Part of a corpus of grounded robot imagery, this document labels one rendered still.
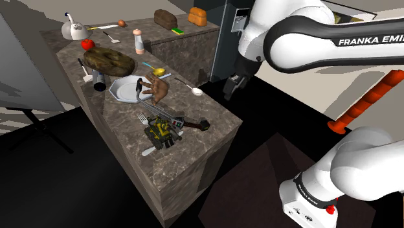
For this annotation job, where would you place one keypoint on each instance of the black mallet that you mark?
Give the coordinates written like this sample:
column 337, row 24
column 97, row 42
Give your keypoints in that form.
column 203, row 124

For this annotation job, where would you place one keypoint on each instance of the red tomato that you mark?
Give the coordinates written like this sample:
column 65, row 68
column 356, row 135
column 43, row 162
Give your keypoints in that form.
column 88, row 44

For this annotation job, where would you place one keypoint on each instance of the framed wall picture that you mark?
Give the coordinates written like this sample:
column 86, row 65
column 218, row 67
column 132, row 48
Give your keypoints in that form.
column 350, row 14

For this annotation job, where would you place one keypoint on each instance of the silver fork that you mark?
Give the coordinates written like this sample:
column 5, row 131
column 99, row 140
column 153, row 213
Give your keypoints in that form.
column 143, row 118

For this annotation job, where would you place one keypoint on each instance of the dark metal cup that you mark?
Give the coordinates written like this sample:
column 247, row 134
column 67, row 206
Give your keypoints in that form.
column 99, row 82

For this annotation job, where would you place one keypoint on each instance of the brown hand figure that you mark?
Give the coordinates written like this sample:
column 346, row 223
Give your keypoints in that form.
column 159, row 90

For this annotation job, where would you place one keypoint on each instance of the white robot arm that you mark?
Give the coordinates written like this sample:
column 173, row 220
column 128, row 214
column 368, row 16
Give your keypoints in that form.
column 293, row 50

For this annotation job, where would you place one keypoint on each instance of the dark refrigerator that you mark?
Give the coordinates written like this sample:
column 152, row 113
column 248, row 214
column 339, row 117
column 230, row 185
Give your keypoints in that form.
column 224, row 47

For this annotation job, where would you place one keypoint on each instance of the green and yellow sponge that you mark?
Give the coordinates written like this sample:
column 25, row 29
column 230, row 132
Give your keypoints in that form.
column 177, row 31

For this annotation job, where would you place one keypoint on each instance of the large brown potato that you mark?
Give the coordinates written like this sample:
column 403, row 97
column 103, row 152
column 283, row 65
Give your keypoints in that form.
column 109, row 61

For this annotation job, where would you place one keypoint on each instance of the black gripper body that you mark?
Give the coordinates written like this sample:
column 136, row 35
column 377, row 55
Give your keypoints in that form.
column 244, row 68

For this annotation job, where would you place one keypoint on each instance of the silver spoon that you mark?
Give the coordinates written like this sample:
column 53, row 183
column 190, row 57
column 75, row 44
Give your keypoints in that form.
column 197, row 91

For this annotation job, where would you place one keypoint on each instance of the orange bread loaf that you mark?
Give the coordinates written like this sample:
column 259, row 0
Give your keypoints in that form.
column 198, row 16

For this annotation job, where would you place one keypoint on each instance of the yellow toy tank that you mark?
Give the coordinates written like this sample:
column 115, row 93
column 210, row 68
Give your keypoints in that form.
column 161, row 131

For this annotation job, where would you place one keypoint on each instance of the grey board on black easel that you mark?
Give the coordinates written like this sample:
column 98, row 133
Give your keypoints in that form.
column 25, row 69

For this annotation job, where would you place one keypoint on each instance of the white table knife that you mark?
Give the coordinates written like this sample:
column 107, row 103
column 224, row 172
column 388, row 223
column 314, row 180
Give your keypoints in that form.
column 148, row 151

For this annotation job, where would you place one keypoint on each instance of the brown egg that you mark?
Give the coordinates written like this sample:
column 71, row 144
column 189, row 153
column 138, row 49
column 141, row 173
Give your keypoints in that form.
column 121, row 23

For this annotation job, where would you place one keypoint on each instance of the light blue pen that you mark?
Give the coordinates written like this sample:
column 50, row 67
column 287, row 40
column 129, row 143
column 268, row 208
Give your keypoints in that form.
column 165, row 75

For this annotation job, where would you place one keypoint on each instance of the white octagonal plate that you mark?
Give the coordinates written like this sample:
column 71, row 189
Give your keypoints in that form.
column 126, row 90

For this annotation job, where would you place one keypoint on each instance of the dark brown bread loaf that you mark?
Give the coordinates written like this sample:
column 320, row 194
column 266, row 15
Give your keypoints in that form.
column 165, row 19

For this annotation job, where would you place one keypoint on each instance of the silver kettle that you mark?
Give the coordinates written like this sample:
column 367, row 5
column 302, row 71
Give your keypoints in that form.
column 75, row 31

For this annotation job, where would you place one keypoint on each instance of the orange ribbed bat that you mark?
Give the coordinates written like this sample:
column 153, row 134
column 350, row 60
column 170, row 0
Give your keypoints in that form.
column 369, row 98

